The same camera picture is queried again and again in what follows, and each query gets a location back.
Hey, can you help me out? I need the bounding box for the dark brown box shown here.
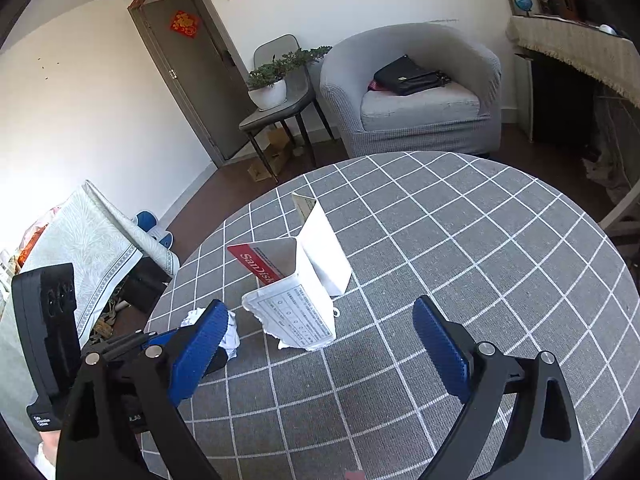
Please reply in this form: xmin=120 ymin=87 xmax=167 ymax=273
xmin=544 ymin=0 xmax=581 ymax=21

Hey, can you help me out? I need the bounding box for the grey door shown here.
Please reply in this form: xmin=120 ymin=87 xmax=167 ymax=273
xmin=128 ymin=0 xmax=251 ymax=167

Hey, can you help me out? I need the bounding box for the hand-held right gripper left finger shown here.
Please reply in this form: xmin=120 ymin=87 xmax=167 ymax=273
xmin=56 ymin=300 xmax=230 ymax=480

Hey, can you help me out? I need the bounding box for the potted plant in white pot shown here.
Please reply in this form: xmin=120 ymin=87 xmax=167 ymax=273
xmin=244 ymin=46 xmax=334 ymax=111

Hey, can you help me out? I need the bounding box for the white paper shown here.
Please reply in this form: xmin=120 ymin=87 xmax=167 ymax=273
xmin=181 ymin=309 xmax=242 ymax=362

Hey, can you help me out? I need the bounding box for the red door decoration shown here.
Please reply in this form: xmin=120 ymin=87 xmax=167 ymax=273
xmin=169 ymin=8 xmax=200 ymax=39

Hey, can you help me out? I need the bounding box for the black handbag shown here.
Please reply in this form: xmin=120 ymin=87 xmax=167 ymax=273
xmin=372 ymin=54 xmax=453 ymax=97

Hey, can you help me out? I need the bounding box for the flat cardboard box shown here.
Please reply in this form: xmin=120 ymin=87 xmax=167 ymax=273
xmin=247 ymin=127 xmax=294 ymax=184

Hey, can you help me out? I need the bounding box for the grey armchair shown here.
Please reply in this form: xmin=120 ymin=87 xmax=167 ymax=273
xmin=319 ymin=22 xmax=503 ymax=159

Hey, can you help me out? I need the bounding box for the red and white cardboard box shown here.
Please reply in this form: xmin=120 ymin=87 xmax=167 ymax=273
xmin=227 ymin=191 xmax=354 ymax=352

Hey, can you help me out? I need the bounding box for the grey wooden chair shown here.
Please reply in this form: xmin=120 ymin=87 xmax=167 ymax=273
xmin=596 ymin=194 xmax=640 ymax=247

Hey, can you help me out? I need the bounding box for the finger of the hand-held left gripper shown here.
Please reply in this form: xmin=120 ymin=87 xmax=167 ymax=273
xmin=199 ymin=345 xmax=232 ymax=377
xmin=81 ymin=324 xmax=195 ymax=361

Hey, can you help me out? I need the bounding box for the round table grey checked cloth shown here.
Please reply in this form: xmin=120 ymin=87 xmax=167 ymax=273
xmin=142 ymin=151 xmax=632 ymax=480

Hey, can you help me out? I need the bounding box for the long table with beige cloth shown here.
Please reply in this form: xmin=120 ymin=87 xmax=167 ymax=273
xmin=505 ymin=13 xmax=640 ymax=201

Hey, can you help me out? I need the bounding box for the orange plastic bag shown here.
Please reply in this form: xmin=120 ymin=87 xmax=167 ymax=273
xmin=16 ymin=211 xmax=52 ymax=263

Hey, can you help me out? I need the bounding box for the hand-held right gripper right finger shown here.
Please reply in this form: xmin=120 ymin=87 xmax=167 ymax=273
xmin=412 ymin=295 xmax=585 ymax=480

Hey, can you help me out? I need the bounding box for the grey dining chair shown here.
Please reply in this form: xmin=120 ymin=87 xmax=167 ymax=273
xmin=238 ymin=34 xmax=336 ymax=184

